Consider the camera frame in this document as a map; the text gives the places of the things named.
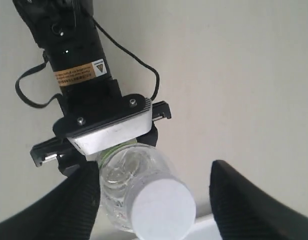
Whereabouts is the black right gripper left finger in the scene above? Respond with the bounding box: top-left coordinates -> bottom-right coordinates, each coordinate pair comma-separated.
0,161 -> 100,240

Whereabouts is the white bottle cap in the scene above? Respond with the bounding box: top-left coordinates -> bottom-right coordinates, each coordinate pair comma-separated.
129,179 -> 196,240

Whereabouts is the clear plastic water bottle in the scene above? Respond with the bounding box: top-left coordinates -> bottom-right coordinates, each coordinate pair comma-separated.
97,141 -> 190,234

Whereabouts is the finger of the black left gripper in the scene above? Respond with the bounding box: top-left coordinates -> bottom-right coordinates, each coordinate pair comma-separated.
57,152 -> 87,177
136,123 -> 158,147

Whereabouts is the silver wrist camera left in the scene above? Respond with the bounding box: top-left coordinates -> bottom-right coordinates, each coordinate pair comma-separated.
53,94 -> 153,156

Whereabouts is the white plastic tray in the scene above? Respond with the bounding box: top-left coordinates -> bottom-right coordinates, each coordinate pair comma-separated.
185,214 -> 222,240

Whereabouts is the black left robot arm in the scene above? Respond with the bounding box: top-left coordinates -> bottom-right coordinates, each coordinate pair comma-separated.
14,0 -> 171,176

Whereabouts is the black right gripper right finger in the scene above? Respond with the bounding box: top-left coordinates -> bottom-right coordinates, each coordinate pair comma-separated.
209,160 -> 308,240

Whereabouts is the black camera cable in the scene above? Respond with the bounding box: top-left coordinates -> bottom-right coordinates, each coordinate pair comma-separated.
15,18 -> 161,109

